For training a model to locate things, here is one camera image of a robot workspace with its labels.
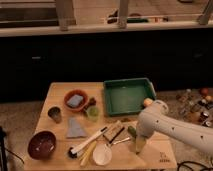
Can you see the white handled brush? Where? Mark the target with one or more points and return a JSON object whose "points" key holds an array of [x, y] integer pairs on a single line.
{"points": [[73, 151]]}

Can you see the white measuring scoop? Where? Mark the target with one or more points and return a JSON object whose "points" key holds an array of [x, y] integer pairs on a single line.
{"points": [[102, 153]]}

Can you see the orange fruit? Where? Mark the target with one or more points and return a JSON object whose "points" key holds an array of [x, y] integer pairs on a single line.
{"points": [[147, 102]]}

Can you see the green plastic tray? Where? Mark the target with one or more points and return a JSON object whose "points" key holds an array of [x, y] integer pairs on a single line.
{"points": [[126, 96]]}

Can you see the purple bowl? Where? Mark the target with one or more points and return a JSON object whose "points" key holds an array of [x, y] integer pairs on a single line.
{"points": [[42, 145]]}

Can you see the dark red small toy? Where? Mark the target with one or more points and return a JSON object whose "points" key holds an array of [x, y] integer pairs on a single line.
{"points": [[91, 102]]}

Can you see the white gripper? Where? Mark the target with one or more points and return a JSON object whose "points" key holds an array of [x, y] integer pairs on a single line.
{"points": [[140, 142]]}

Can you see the blue grey cloth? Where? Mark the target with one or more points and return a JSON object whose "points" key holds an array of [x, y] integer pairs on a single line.
{"points": [[75, 130]]}

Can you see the light green cup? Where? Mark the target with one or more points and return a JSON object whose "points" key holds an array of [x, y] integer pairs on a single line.
{"points": [[92, 113]]}

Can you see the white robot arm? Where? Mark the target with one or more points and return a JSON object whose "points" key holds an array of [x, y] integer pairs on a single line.
{"points": [[154, 118]]}

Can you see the orange bowl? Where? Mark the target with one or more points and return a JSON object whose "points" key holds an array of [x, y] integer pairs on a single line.
{"points": [[76, 92]]}

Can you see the wooden block with black stripe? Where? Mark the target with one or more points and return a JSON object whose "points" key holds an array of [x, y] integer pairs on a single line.
{"points": [[114, 130]]}

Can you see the blue sponge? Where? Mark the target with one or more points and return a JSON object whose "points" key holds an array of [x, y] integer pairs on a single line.
{"points": [[74, 101]]}

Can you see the small metal cup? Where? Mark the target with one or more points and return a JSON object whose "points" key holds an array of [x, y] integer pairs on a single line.
{"points": [[55, 114]]}

